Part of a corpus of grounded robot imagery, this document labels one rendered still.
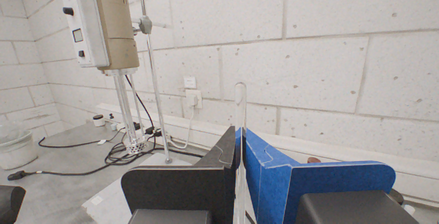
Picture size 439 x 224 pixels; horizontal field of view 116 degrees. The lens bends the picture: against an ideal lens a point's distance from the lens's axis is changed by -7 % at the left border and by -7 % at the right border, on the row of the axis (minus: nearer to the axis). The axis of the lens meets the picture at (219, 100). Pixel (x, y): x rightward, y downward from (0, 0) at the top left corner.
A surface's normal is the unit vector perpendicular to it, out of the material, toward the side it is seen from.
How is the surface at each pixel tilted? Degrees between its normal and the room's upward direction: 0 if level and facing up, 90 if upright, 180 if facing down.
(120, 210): 0
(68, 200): 0
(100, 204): 0
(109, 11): 90
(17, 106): 90
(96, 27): 90
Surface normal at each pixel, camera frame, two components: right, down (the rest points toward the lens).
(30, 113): 0.89, 0.09
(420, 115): -0.45, 0.27
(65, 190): -0.04, -0.96
